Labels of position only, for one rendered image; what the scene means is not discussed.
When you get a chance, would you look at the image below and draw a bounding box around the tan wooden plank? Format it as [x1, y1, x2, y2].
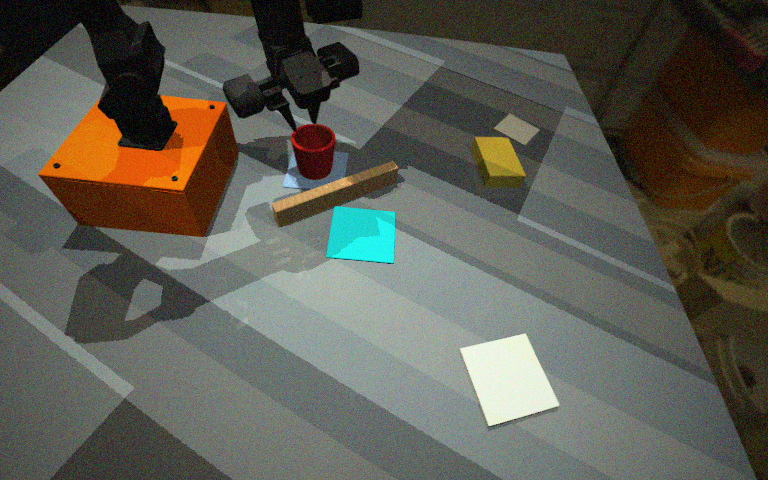
[272, 161, 399, 227]

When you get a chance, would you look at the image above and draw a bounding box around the yellow rectangular block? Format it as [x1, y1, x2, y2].
[471, 137, 526, 187]

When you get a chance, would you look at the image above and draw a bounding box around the dark red cup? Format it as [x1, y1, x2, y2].
[291, 124, 335, 180]

